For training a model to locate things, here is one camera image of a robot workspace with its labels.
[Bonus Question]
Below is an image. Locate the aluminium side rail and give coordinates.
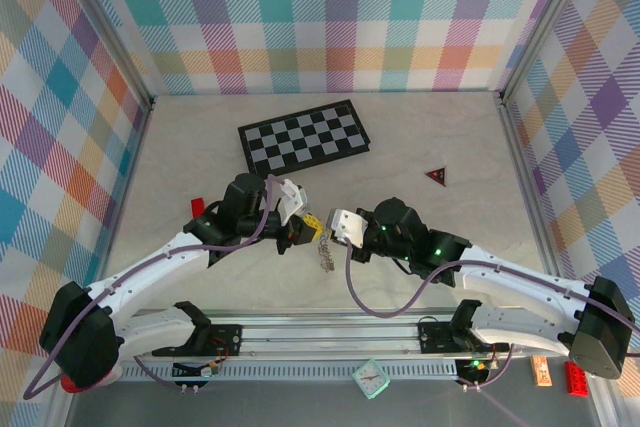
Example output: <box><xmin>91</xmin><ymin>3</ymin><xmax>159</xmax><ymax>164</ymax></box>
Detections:
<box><xmin>47</xmin><ymin>96</ymin><xmax>157</xmax><ymax>427</ymax></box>
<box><xmin>492</xmin><ymin>89</ymin><xmax>624</xmax><ymax>427</ymax></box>

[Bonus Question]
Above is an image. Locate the red toy brick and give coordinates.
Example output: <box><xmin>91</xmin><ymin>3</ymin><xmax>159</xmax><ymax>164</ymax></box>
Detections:
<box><xmin>564</xmin><ymin>360</ymin><xmax>591</xmax><ymax>397</ymax></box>

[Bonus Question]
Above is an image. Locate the silver keyring with chain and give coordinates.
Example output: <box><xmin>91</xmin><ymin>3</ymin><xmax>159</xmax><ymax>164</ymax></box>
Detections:
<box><xmin>314</xmin><ymin>229</ymin><xmax>338</xmax><ymax>274</ymax></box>

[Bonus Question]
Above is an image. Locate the teal square clock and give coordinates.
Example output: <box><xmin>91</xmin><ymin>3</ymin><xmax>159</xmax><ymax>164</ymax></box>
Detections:
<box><xmin>351</xmin><ymin>357</ymin><xmax>392</xmax><ymax>401</ymax></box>

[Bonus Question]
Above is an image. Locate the aluminium frame post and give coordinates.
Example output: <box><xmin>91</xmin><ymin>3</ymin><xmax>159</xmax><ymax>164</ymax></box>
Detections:
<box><xmin>497</xmin><ymin>0</ymin><xmax>604</xmax><ymax>103</ymax></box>
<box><xmin>52</xmin><ymin>0</ymin><xmax>157</xmax><ymax>111</ymax></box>

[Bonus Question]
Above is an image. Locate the black grey checkerboard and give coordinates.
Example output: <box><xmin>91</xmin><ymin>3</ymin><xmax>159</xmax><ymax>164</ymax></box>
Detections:
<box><xmin>237</xmin><ymin>99</ymin><xmax>372</xmax><ymax>183</ymax></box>

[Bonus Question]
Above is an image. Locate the orange tag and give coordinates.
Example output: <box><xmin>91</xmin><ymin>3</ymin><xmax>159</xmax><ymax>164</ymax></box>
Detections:
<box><xmin>531</xmin><ymin>355</ymin><xmax>553</xmax><ymax>388</ymax></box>

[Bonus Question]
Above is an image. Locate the slotted grey cable duct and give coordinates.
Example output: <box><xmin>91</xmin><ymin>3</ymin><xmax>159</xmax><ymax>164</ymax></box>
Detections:
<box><xmin>119</xmin><ymin>359</ymin><xmax>461</xmax><ymax>381</ymax></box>

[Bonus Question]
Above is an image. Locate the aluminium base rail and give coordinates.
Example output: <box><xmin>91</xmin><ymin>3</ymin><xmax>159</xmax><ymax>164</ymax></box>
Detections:
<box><xmin>132</xmin><ymin>309</ymin><xmax>606</xmax><ymax>364</ymax></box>

